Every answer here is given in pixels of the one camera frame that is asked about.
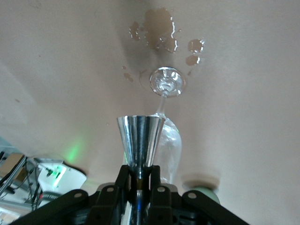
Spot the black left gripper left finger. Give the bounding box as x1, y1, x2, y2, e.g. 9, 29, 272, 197
9, 165, 131, 225

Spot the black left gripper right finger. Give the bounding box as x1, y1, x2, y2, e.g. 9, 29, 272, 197
149, 165, 249, 225

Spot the silver metal jigger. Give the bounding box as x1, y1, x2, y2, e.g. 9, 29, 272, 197
116, 115, 166, 225

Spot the clear wine glass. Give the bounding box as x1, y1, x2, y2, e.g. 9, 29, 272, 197
147, 66, 187, 186

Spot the brown wine spill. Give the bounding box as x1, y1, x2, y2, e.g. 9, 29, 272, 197
120, 7, 206, 83

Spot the green ceramic bowl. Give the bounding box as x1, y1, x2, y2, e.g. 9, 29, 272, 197
183, 180, 221, 205

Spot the brown table cover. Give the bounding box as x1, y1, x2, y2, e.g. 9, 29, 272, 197
0, 0, 300, 225

